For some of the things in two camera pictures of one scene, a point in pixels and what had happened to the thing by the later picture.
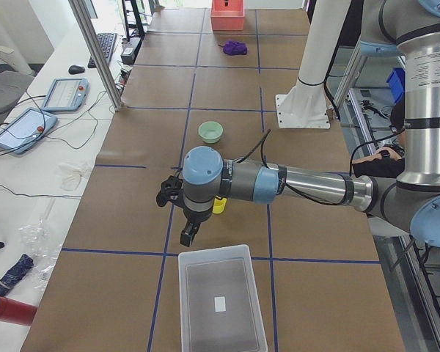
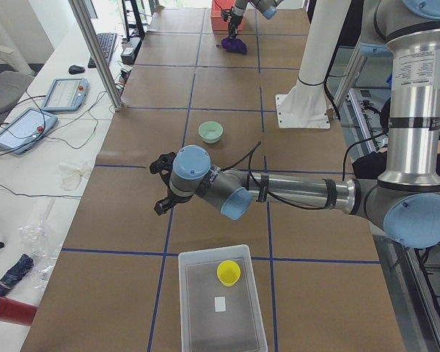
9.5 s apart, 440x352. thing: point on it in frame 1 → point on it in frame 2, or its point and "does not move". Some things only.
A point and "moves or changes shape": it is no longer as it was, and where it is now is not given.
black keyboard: (107, 41) does not move
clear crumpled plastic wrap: (44, 248) does not move
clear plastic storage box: (221, 309) does not move
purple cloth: (233, 48) moves or changes shape
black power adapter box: (129, 53) does not move
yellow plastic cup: (218, 204) moves or changes shape
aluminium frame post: (97, 54) does not move
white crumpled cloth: (70, 176) does not move
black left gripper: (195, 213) → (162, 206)
